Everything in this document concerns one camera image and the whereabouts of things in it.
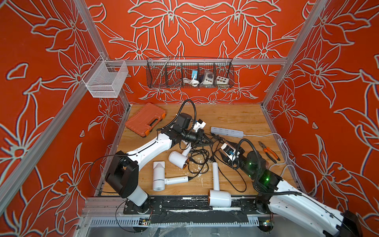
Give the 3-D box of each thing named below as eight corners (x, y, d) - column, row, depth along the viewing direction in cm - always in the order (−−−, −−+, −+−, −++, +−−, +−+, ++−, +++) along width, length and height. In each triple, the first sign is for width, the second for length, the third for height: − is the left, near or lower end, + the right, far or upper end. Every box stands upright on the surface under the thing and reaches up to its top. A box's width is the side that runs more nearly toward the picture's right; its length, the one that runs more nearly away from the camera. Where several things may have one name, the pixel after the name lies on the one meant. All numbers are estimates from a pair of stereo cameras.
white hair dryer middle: (167, 162, 90) (166, 157, 85) (173, 152, 94) (172, 148, 89) (183, 170, 86) (182, 166, 82) (188, 160, 90) (188, 156, 86)
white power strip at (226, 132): (210, 133, 103) (210, 131, 101) (210, 127, 106) (211, 126, 104) (242, 138, 100) (243, 136, 98) (242, 132, 103) (243, 130, 101)
